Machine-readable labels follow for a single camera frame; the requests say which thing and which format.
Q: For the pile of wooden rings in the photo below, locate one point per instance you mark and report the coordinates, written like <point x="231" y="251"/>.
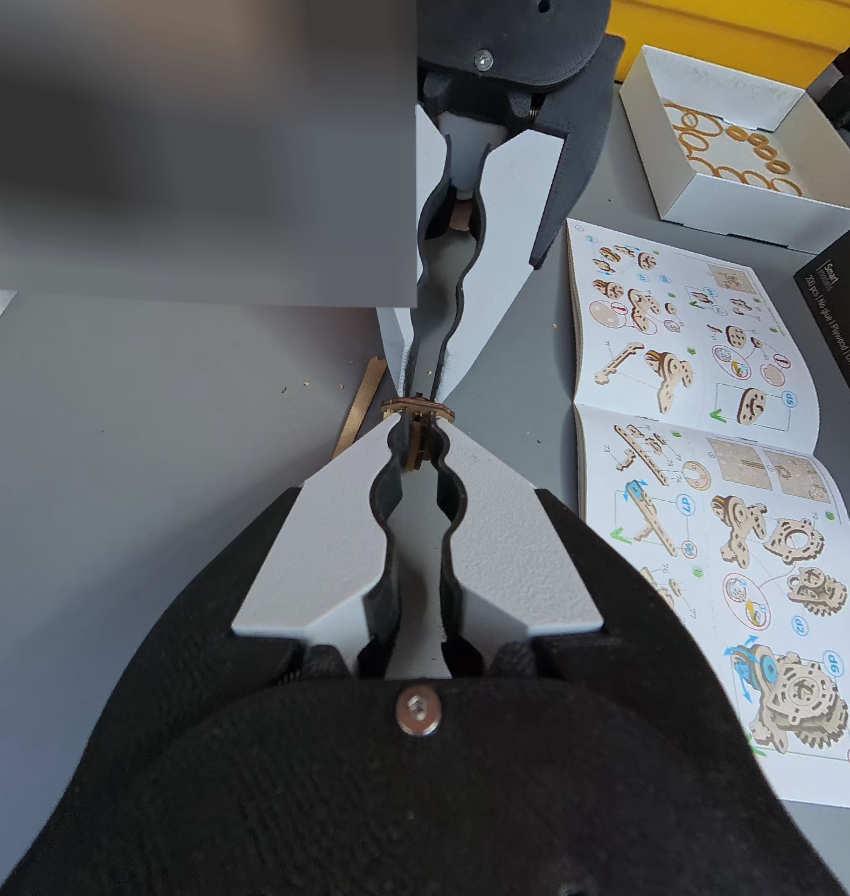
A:
<point x="740" y="133"/>

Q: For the black device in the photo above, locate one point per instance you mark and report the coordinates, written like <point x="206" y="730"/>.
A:
<point x="848" y="98"/>

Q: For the small wooden model assembly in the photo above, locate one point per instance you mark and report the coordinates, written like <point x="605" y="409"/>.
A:
<point x="419" y="448"/>

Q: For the pointed wooden stick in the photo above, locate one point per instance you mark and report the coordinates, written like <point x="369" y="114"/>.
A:
<point x="362" y="406"/>

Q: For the black model kit box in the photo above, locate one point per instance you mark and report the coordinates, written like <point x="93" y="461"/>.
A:
<point x="845" y="315"/>

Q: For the grey desk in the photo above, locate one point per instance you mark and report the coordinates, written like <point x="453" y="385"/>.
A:
<point x="152" y="455"/>

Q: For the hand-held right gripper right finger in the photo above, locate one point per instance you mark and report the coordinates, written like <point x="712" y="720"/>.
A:
<point x="523" y="560"/>

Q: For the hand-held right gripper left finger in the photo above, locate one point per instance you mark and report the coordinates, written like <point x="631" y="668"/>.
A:
<point x="313" y="560"/>

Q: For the white cardboard tray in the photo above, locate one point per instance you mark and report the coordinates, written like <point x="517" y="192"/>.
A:
<point x="733" y="210"/>

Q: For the yellow plastic bin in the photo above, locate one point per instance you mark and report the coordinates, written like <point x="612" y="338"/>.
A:
<point x="712" y="28"/>

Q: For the open instruction booklet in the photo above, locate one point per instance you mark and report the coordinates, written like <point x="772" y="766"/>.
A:
<point x="747" y="364"/>

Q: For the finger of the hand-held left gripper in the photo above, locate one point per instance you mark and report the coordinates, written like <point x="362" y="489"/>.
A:
<point x="397" y="343"/>
<point x="516" y="210"/>

